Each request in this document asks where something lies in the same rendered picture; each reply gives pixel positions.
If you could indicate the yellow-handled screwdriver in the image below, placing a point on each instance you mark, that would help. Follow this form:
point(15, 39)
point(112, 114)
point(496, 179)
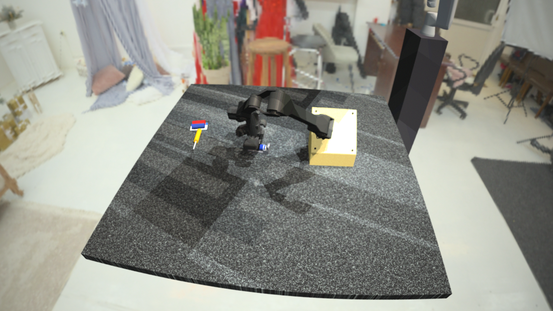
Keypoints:
point(197, 137)

